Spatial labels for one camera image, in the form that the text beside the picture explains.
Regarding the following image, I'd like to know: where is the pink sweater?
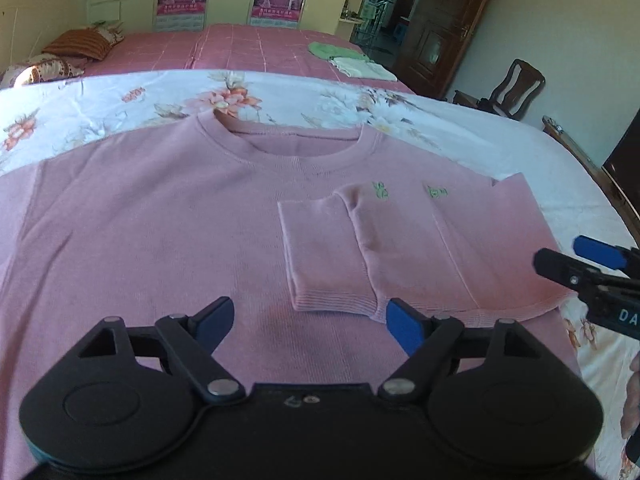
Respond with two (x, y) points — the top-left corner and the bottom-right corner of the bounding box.
(1, 112), (577, 479)

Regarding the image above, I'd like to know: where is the dark wooden chair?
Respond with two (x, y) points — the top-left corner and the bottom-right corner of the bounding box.
(452, 58), (546, 122)

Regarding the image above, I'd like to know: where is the white floral bed sheet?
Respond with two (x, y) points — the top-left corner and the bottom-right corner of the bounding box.
(1, 70), (639, 479)

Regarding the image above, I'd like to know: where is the white folded cloth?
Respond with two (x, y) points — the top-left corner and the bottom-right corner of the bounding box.
(330, 58), (397, 81)

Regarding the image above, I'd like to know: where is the dark wooden door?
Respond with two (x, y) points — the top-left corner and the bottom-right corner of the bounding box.
(393, 0), (489, 100)

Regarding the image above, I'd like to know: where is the pink checked bedspread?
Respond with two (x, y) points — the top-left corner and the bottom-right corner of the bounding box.
(85, 24), (410, 93)

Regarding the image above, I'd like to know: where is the green folded cloth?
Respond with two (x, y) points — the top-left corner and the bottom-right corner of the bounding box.
(308, 41), (369, 61)

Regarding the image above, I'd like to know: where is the floral red white pillow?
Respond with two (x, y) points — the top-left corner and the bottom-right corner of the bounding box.
(1, 54), (85, 89)

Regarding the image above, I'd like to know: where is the orange striped pillow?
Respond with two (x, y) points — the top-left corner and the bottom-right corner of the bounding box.
(42, 28), (114, 61)

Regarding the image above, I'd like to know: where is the cream round headboard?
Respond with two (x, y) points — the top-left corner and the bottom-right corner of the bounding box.
(1, 4), (86, 70)

